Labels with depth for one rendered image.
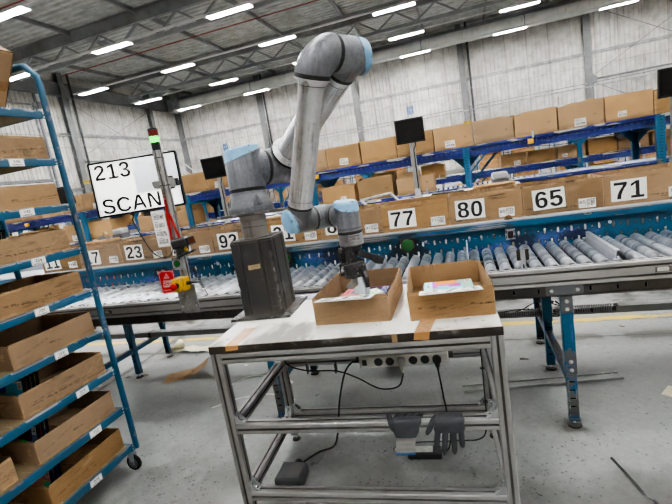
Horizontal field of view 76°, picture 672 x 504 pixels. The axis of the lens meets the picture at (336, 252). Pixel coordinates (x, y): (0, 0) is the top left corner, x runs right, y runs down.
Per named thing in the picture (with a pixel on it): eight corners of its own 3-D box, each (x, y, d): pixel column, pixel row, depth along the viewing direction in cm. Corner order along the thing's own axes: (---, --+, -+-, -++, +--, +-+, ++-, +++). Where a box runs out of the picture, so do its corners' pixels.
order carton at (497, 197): (450, 226, 249) (446, 197, 246) (451, 219, 277) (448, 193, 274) (524, 218, 237) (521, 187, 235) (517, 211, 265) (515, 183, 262)
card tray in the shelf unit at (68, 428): (40, 465, 172) (33, 442, 170) (-14, 462, 181) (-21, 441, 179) (116, 409, 210) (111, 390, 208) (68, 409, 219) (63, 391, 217)
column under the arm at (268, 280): (290, 317, 173) (274, 237, 167) (231, 322, 179) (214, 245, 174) (307, 297, 198) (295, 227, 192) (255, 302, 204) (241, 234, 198)
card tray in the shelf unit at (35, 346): (14, 371, 166) (6, 347, 164) (-42, 373, 175) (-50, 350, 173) (96, 331, 204) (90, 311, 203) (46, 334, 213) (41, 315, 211)
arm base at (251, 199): (264, 210, 169) (259, 185, 168) (220, 216, 174) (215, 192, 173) (280, 207, 188) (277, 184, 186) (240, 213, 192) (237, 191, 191)
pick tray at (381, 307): (315, 325, 159) (310, 299, 157) (341, 294, 195) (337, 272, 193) (391, 321, 150) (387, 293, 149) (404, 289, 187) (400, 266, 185)
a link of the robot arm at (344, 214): (345, 198, 164) (362, 196, 156) (350, 230, 166) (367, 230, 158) (325, 202, 158) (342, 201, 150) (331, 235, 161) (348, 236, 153)
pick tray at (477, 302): (409, 321, 147) (405, 293, 145) (411, 289, 184) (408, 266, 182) (497, 314, 141) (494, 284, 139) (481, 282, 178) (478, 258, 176)
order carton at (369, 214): (322, 241, 273) (318, 215, 270) (335, 233, 300) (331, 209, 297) (383, 234, 261) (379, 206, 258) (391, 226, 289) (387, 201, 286)
